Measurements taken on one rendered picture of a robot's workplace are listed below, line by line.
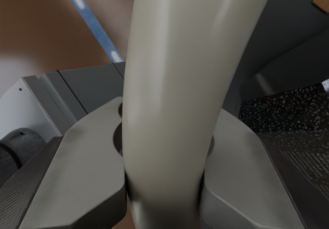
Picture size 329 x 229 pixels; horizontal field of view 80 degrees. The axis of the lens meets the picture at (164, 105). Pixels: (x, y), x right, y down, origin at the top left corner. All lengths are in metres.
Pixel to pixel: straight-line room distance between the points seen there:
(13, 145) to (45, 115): 0.12
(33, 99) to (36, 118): 0.07
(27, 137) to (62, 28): 1.25
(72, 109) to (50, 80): 0.12
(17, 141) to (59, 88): 0.21
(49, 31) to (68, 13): 0.25
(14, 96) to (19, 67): 1.51
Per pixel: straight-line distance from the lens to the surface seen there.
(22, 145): 0.77
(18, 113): 0.84
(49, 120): 0.74
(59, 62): 1.95
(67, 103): 0.76
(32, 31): 2.13
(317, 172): 0.72
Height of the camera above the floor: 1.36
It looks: 65 degrees down
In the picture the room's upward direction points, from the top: 132 degrees counter-clockwise
